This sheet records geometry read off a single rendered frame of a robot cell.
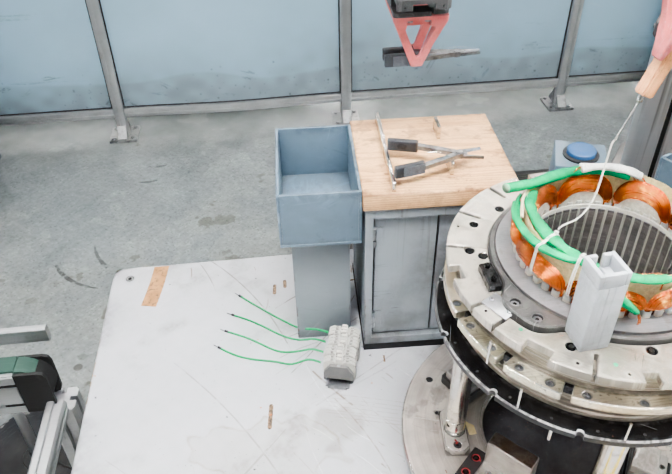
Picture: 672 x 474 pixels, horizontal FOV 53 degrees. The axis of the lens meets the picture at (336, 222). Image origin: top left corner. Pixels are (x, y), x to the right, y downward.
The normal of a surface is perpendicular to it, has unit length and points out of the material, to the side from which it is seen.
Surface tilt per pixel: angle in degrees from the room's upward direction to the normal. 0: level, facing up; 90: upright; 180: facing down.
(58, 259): 0
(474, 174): 0
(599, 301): 90
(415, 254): 90
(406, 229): 90
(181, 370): 0
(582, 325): 90
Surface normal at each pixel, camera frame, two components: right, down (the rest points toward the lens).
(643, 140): -0.51, 0.54
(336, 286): 0.07, 0.61
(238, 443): -0.02, -0.79
